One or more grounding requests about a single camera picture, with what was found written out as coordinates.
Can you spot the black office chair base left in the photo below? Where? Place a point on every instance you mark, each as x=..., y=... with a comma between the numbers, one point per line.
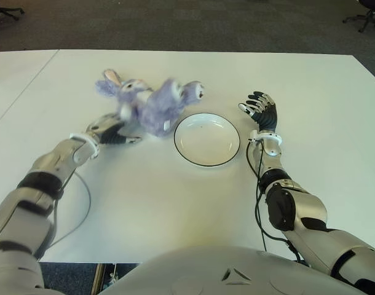
x=6, y=7

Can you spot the black office chair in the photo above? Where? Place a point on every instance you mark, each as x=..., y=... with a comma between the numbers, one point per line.
x=367, y=18

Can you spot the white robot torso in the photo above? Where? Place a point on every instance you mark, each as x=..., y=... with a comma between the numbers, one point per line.
x=206, y=270

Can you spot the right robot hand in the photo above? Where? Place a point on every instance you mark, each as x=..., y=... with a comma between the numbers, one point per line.
x=267, y=115

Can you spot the white plate black rim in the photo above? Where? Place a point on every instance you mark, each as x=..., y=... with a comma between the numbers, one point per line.
x=206, y=141

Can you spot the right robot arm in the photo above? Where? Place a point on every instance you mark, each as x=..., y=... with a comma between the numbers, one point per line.
x=310, y=212

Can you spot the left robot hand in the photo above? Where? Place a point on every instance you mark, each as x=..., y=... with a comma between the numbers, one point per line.
x=109, y=132

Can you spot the metal stand frame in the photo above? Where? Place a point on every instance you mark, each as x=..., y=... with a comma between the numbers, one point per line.
x=99, y=276

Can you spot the purple plush bunny doll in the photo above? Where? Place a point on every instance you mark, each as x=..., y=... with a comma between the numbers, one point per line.
x=156, y=110

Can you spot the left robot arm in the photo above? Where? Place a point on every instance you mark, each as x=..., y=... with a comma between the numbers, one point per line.
x=30, y=196

